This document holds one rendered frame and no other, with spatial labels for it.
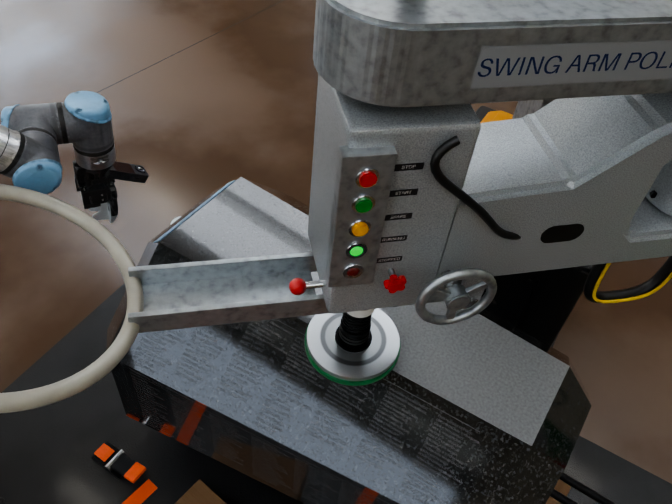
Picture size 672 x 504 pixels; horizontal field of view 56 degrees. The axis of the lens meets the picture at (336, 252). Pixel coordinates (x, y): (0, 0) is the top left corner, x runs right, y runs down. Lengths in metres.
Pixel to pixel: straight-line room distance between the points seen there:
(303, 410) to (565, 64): 0.99
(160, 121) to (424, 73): 2.78
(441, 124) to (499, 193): 0.21
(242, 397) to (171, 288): 0.45
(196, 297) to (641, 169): 0.83
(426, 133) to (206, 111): 2.75
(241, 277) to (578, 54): 0.74
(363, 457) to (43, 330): 1.53
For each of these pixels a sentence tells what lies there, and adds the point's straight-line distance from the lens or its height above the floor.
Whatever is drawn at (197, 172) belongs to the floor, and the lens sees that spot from 3.20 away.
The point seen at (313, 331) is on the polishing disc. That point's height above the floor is 0.89.
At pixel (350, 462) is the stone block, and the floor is 0.66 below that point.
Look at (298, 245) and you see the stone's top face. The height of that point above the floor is 0.83.
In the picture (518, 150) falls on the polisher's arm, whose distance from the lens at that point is 1.17.
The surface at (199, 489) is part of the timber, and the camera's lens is 2.10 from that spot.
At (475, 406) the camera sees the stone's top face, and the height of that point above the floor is 0.83.
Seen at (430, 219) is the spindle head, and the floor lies 1.36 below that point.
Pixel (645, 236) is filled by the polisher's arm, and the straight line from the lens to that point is 1.36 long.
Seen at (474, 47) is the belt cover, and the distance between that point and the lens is 0.86.
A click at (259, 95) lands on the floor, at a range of 3.72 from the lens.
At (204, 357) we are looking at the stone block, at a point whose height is 0.68.
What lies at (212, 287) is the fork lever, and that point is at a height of 1.08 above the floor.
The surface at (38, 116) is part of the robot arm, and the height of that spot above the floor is 1.23.
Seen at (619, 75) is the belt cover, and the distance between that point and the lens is 1.00.
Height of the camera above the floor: 2.07
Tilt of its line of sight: 47 degrees down
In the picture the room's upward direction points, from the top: 7 degrees clockwise
